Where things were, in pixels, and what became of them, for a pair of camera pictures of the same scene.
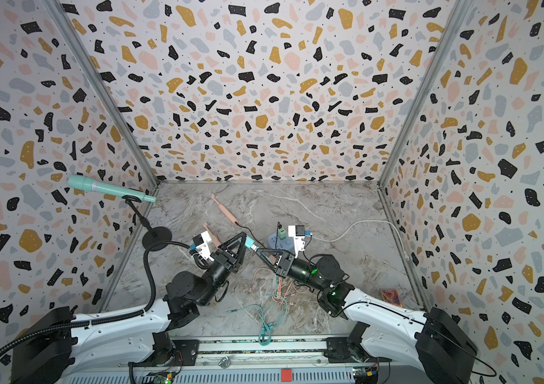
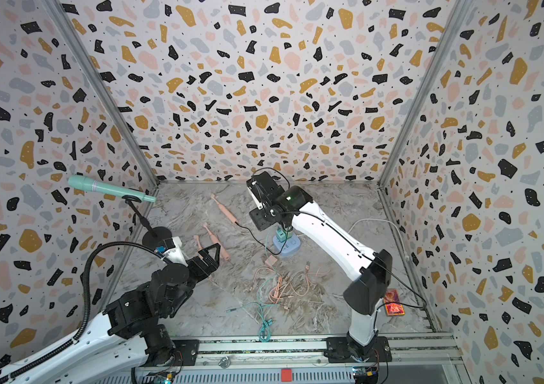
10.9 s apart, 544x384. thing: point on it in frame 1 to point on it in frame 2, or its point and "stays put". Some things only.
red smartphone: x=391 y=296 stays put
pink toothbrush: x=214 y=238 stays put
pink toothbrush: x=226 y=214 stays put
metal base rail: x=257 y=360 stays put
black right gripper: x=291 y=267 to x=256 y=217
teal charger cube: x=249 y=242 to x=282 y=235
